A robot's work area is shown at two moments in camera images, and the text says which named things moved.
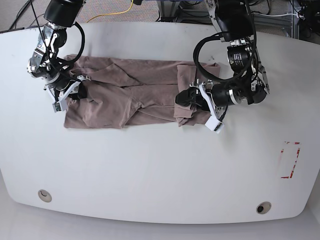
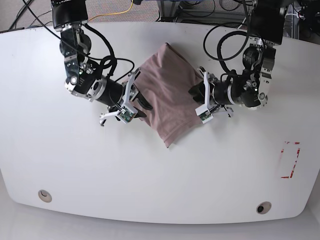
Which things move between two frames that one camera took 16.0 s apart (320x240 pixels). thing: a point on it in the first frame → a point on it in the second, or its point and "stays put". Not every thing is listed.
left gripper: [61, 87] → [114, 94]
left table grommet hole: [44, 195] stays put
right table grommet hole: [263, 207] stays put
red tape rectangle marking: [295, 163] stays put
